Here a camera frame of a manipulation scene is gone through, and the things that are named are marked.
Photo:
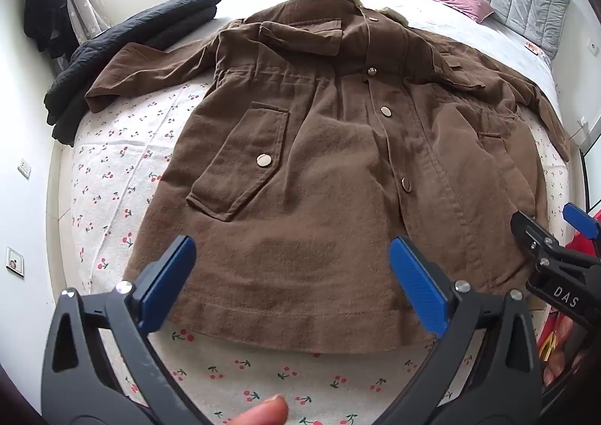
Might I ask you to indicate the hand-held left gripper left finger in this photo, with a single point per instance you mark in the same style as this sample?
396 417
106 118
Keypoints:
166 286

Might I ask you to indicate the red plastic chair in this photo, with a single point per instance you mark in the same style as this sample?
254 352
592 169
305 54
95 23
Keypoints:
589 249

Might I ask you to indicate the glossy printed board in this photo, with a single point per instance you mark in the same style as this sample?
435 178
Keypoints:
558 350

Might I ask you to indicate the white wall socket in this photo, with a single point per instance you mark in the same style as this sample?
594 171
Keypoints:
24 169
594 47

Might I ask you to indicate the black folded jacket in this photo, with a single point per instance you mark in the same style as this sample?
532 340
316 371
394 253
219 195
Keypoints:
94 63

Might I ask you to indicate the white wall switch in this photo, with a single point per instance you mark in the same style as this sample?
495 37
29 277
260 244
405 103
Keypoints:
15 262

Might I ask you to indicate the brown button jacket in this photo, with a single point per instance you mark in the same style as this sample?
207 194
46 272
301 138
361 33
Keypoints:
305 195

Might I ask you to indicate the small printed card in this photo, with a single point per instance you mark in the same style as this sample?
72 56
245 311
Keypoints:
533 47

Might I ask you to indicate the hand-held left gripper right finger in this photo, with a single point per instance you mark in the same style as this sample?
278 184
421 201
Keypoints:
418 286

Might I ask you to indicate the hanging black clothes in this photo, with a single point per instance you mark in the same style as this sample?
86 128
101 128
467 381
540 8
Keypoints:
47 7

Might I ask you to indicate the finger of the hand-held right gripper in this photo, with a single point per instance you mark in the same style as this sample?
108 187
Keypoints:
582 221
533 232

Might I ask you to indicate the person's left hand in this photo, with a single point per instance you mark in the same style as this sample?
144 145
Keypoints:
263 413

